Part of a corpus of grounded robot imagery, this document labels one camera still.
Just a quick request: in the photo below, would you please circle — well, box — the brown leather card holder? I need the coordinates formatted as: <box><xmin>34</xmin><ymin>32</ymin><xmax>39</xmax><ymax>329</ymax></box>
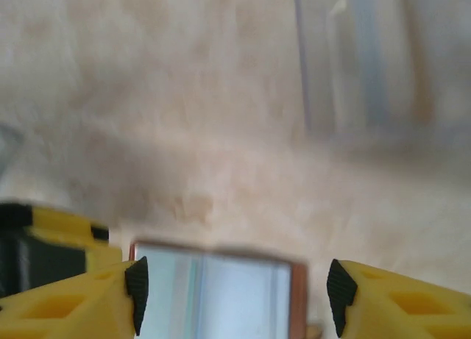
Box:
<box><xmin>128</xmin><ymin>238</ymin><xmax>321</xmax><ymax>339</ymax></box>

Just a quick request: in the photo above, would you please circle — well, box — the teal credit card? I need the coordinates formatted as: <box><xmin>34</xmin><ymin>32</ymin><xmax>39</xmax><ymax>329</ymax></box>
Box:
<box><xmin>135</xmin><ymin>245</ymin><xmax>202</xmax><ymax>339</ymax></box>

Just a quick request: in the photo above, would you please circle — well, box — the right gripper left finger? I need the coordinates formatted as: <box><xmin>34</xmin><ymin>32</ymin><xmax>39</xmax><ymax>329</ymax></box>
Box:
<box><xmin>0</xmin><ymin>256</ymin><xmax>149</xmax><ymax>339</ymax></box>

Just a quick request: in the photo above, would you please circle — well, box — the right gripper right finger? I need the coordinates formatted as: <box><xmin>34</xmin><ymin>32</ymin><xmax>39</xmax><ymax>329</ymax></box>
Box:
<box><xmin>326</xmin><ymin>257</ymin><xmax>471</xmax><ymax>339</ymax></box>

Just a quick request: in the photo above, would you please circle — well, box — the blue credit card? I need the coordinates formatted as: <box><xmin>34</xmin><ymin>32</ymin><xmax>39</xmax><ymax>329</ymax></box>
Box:
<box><xmin>201</xmin><ymin>256</ymin><xmax>292</xmax><ymax>339</ymax></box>

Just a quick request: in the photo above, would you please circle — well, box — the clear plastic card box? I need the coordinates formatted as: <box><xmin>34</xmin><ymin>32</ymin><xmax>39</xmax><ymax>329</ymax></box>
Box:
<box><xmin>292</xmin><ymin>0</ymin><xmax>471</xmax><ymax>141</ymax></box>

